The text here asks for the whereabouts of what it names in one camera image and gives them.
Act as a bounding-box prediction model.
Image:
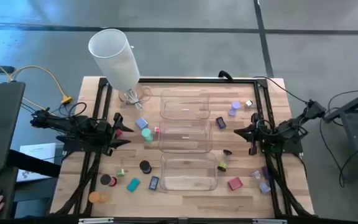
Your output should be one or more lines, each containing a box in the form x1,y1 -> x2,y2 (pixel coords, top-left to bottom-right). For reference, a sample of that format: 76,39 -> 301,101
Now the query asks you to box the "clear coiled lamp cable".
123,88 -> 145,112

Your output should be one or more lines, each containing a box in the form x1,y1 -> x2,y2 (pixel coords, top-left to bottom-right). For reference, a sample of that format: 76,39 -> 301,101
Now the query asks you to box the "teal rectangular block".
126,177 -> 141,193

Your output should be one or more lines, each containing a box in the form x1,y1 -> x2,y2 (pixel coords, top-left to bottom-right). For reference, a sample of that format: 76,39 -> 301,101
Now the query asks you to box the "black yellow sand timer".
217,149 -> 233,172

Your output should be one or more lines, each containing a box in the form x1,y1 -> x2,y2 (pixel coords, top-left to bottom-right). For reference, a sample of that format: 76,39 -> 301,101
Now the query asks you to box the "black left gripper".
96,112 -> 135,156

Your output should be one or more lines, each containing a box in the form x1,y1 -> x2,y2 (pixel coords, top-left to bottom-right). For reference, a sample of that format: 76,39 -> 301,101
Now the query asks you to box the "black blue sand timer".
139,160 -> 152,175

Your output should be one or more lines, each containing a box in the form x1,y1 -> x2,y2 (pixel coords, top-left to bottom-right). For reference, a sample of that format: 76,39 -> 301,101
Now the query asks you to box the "black side table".
323,85 -> 358,181

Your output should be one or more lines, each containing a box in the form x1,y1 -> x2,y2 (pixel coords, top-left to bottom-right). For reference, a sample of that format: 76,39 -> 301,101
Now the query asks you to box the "black aluminium table frame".
50,77 -> 315,224

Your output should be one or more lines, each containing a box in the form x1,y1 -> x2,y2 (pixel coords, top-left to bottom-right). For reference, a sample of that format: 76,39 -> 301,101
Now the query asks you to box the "black cable connector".
218,70 -> 234,82

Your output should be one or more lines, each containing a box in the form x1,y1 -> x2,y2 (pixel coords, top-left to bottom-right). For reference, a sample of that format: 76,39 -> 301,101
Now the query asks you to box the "light blue charger cube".
135,117 -> 149,130

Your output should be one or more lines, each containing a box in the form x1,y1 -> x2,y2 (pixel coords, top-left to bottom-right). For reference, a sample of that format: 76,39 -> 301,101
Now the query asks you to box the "black red sand timer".
99,174 -> 118,187

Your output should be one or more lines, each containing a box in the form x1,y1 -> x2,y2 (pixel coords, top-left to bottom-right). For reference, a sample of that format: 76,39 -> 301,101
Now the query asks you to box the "silver metal bracket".
252,218 -> 288,224
78,217 -> 114,224

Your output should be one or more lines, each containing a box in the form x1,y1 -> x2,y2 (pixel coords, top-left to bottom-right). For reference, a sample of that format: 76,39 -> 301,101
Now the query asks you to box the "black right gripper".
233,112 -> 265,156

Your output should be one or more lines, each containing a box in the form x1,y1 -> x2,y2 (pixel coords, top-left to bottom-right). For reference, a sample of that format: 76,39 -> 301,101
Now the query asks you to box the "yellow extension cable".
7,65 -> 73,105

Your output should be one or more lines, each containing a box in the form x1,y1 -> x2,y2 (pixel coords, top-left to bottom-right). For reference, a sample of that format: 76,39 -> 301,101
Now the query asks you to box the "clear plastic bin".
159,89 -> 211,121
159,151 -> 219,192
158,119 -> 213,154

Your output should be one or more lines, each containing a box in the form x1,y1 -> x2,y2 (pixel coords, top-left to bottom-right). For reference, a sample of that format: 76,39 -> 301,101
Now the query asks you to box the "white paper booklet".
16,142 -> 57,183

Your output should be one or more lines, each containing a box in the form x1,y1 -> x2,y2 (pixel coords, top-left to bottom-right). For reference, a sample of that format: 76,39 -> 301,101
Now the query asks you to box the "white table lamp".
88,28 -> 152,106

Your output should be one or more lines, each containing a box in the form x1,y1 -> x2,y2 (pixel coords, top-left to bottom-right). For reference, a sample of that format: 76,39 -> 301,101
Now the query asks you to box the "purple sand timer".
249,169 -> 272,195
227,100 -> 242,117

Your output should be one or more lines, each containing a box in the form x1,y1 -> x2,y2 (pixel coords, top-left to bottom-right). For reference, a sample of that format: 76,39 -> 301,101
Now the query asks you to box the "orange sand timer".
88,191 -> 110,204

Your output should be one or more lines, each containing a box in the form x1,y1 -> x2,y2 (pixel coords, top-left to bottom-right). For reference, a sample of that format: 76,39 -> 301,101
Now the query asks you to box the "blue digital clock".
148,175 -> 160,191

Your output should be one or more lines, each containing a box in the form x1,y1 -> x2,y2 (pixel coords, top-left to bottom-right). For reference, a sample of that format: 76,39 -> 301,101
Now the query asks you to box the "teal sand timer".
140,128 -> 154,144

